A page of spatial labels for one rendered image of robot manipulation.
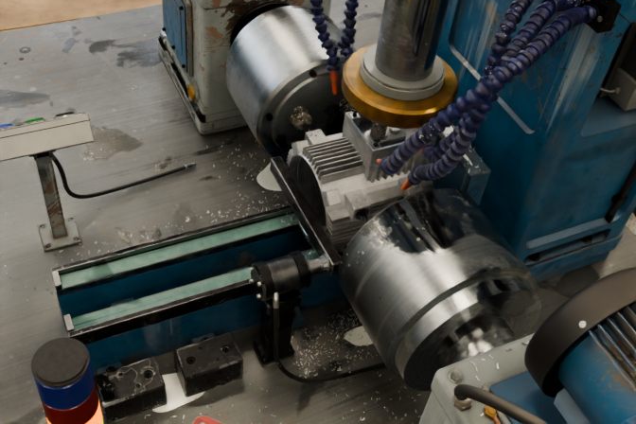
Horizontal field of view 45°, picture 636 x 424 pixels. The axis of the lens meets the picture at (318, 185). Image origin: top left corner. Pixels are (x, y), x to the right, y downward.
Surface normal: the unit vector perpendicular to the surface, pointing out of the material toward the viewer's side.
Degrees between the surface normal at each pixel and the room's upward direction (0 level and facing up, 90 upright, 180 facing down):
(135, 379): 0
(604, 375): 61
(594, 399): 80
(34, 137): 51
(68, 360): 0
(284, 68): 32
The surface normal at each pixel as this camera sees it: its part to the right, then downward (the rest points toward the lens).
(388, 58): -0.63, 0.51
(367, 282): -0.82, -0.03
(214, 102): 0.41, 0.67
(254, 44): -0.55, -0.35
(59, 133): 0.38, 0.07
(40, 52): 0.09, -0.70
